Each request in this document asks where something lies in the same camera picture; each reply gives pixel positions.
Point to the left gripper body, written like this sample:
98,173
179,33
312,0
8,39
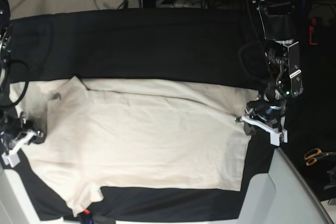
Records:
269,109

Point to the orange black bottom clamp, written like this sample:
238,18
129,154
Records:
86,217

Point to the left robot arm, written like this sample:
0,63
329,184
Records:
273,24

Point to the white T-shirt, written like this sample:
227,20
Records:
146,133

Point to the black table cloth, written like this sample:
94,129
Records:
185,45

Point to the orange handled scissors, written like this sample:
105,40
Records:
314,155

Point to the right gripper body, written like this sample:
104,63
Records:
12,129

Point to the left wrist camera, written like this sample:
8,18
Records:
276,137

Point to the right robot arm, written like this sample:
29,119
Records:
7,62

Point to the red black clamp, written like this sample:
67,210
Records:
314,30

